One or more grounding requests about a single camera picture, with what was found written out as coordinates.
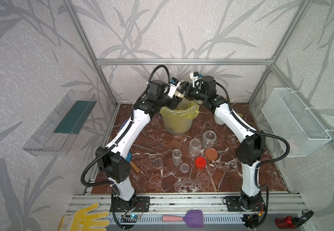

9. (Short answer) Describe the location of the yellow dotted glove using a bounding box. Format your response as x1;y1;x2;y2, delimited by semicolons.
59;202;111;231

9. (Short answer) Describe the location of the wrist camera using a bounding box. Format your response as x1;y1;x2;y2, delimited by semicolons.
168;78;181;99
190;72;202;88

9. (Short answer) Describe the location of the small oatmeal jar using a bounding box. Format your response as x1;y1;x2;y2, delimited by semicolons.
172;149;182;166

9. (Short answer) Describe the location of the red-lidded oatmeal jar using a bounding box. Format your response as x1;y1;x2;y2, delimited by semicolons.
188;138;201;157

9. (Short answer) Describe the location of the blue wooden-handled garden fork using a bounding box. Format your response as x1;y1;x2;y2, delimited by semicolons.
126;152;141;174

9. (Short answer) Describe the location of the clear plastic wall shelf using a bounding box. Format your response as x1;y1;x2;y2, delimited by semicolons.
23;90;97;157

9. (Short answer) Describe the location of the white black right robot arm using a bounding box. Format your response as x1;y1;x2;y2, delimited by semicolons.
179;76;290;211

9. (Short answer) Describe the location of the brown jar lid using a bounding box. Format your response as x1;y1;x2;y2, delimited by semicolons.
205;148;219;161

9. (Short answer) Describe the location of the clear plastic jar lid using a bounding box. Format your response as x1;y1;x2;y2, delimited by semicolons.
153;157;164;169
180;163;190;173

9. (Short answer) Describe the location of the brown-lidded oatmeal jar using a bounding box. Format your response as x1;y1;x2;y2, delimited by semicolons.
202;131;217;148

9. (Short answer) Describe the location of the yellow plastic bin liner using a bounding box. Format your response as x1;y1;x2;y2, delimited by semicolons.
159;98;200;119

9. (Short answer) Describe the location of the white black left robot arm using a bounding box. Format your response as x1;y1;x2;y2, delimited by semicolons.
80;64;181;212

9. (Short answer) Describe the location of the blue dotted white work glove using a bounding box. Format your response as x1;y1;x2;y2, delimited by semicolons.
120;120;128;130

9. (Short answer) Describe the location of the red black handheld tool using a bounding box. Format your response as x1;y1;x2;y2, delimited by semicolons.
274;210;314;230

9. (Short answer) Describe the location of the glass jar with oatmeal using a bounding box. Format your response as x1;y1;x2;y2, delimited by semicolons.
174;90;185;99

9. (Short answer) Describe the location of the red jar lid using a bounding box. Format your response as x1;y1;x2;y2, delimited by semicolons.
195;157;206;169

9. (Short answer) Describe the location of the potted artificial flower plant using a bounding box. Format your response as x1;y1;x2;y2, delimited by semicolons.
214;111;245;127

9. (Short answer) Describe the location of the pink item in basket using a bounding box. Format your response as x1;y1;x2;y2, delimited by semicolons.
287;139;300;154

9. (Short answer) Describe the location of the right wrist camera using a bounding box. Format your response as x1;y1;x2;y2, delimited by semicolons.
190;72;202;88

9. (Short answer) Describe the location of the white wire mesh basket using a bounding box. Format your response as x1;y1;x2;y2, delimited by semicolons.
261;88;332;157

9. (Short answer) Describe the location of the purple pink-handled scoop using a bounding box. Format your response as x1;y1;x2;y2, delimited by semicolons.
162;210;204;228

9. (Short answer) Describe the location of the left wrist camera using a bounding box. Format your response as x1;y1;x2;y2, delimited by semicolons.
168;78;181;99

